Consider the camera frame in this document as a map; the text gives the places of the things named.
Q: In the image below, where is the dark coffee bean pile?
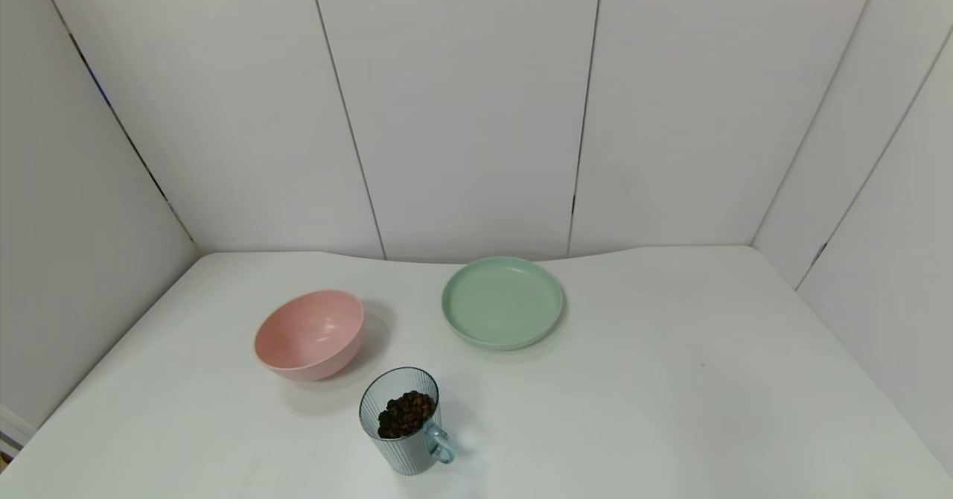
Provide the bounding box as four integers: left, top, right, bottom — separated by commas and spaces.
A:
377, 390, 436, 440

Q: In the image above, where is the blue ribbed transparent cup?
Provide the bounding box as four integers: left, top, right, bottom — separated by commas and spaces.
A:
359, 367, 456, 477

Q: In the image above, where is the pink bowl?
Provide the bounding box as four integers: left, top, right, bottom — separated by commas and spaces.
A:
254, 289, 366, 381

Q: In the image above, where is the green round plate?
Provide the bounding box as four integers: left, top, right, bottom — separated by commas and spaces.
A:
441, 255, 565, 352

